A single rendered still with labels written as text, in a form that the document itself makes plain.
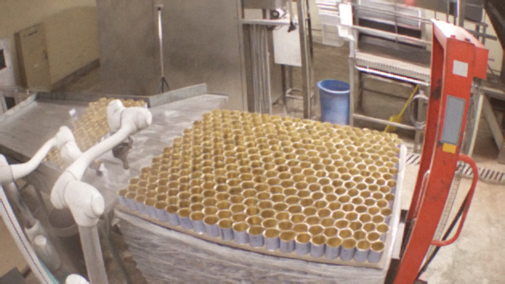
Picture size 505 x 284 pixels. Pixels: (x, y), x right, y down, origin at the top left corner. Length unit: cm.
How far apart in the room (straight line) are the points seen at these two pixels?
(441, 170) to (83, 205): 146
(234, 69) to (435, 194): 336
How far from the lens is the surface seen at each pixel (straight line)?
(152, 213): 187
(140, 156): 242
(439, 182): 149
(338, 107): 460
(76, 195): 152
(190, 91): 314
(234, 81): 447
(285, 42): 441
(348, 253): 151
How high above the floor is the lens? 223
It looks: 30 degrees down
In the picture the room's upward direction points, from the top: 4 degrees counter-clockwise
